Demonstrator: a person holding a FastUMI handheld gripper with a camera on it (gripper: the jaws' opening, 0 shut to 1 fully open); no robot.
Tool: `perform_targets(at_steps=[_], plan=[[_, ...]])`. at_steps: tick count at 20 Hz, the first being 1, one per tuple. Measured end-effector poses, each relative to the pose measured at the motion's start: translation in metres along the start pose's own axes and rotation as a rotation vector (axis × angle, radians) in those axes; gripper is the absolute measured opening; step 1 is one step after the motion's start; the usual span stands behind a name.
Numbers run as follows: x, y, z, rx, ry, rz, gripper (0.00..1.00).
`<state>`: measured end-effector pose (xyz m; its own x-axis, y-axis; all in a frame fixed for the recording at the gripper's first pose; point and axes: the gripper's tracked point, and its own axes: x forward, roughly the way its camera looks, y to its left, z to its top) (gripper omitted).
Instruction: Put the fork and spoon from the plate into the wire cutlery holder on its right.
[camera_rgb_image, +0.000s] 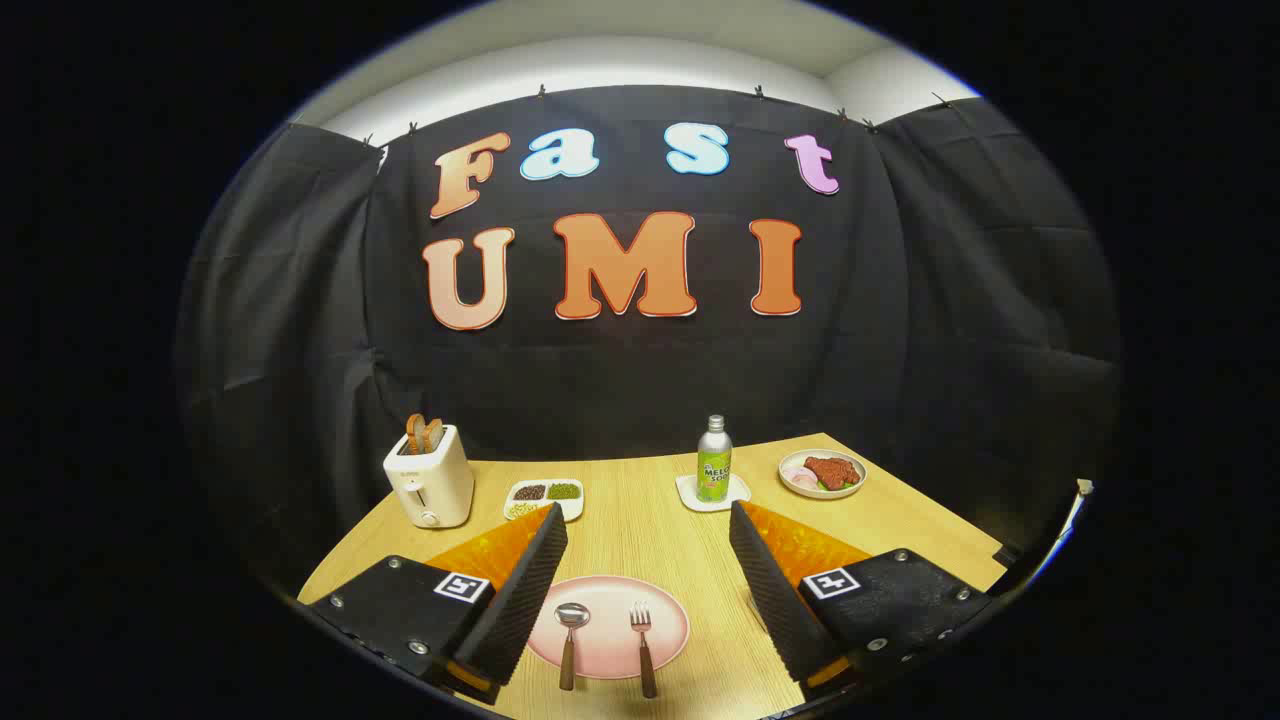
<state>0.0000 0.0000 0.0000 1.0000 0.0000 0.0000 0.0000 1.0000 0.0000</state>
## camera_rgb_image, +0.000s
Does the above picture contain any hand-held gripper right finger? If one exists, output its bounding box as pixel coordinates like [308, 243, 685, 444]
[728, 500, 1001, 701]

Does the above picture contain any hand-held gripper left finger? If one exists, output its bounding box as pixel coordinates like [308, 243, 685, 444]
[305, 503, 569, 706]

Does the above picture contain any steel spoon with wooden handle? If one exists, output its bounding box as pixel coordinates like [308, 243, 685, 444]
[555, 603, 591, 692]

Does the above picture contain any steel fork with wooden handle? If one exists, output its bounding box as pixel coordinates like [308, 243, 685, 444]
[630, 603, 658, 699]

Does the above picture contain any pink plate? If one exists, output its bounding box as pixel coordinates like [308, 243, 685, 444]
[527, 575, 691, 681]

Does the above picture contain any white divided dish with beans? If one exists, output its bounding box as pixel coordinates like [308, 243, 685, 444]
[503, 478, 585, 523]

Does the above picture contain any white square coaster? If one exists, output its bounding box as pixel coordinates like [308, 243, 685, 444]
[675, 473, 752, 513]

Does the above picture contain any white round food plate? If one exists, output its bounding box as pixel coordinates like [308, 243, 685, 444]
[778, 449, 867, 499]

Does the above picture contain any brown meat piece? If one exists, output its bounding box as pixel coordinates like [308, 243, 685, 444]
[805, 456, 861, 490]

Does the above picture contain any white toaster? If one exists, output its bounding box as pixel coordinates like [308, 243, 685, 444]
[383, 424, 476, 529]

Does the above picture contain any green soda bottle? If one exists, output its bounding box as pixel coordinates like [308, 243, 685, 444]
[697, 415, 733, 504]

